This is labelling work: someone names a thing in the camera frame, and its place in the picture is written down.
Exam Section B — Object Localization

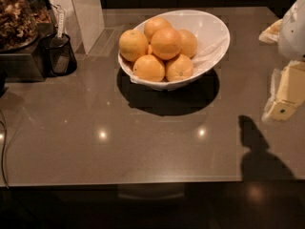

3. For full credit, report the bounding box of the black appliance base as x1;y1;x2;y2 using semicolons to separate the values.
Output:
0;23;54;83

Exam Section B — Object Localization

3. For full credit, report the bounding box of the white upright panel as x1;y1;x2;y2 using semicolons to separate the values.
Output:
50;0;105;53

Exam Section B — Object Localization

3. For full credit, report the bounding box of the glass jar of nuts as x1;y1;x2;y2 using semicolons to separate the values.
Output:
0;0;51;52

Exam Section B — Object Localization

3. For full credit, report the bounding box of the orange front left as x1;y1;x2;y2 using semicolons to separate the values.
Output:
132;54;165;82

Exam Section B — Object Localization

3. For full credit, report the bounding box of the black mesh cup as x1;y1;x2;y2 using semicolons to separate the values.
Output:
39;33;77;76

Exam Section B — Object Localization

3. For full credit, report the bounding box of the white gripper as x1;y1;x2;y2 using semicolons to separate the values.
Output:
258;0;305;122

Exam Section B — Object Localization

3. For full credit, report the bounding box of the orange far left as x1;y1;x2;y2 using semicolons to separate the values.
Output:
119;30;149;62

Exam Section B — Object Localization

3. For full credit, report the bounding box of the orange top centre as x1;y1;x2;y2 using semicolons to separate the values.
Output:
151;28;182;60

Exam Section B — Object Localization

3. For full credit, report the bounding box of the orange back top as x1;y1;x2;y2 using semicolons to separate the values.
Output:
144;17;172;42

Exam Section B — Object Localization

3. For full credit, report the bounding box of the small hidden middle orange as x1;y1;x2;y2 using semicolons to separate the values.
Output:
148;44;153;54

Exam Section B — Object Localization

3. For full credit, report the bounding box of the orange front right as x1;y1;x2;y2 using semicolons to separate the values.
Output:
165;54;193;82

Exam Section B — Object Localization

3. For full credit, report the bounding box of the white tilted bowl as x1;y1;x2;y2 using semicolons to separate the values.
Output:
118;10;231;91

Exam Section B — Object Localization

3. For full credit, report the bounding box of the white utensil in cup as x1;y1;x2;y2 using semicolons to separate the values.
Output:
55;5;65;38

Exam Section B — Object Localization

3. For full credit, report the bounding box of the orange back right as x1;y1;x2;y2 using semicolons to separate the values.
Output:
178;30;198;58

